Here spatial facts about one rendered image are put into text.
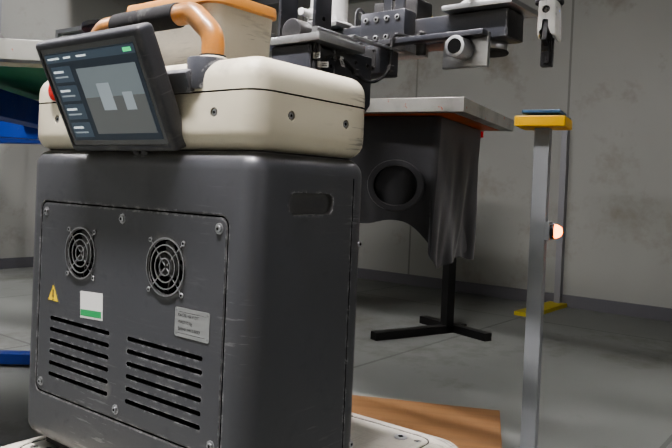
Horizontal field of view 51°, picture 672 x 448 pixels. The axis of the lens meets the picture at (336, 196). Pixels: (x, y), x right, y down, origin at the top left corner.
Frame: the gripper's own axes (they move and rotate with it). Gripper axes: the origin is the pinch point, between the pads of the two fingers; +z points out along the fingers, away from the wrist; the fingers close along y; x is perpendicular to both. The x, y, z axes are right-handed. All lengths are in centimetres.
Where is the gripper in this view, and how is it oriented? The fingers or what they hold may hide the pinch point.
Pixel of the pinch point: (546, 59)
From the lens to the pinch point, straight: 200.2
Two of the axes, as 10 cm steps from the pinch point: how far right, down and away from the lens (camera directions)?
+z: -0.4, 10.0, 0.1
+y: 4.5, 0.1, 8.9
